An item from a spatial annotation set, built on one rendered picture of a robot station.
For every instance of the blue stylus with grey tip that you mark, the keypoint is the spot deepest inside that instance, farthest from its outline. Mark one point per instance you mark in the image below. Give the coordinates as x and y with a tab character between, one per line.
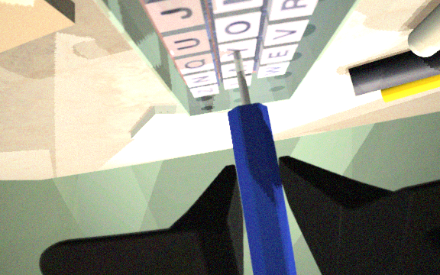
265	216

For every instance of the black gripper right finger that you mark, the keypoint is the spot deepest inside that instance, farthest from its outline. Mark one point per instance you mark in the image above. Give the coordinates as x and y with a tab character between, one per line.
354	228

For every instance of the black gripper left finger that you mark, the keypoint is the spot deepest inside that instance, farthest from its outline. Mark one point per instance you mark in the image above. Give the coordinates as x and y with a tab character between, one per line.
206	240

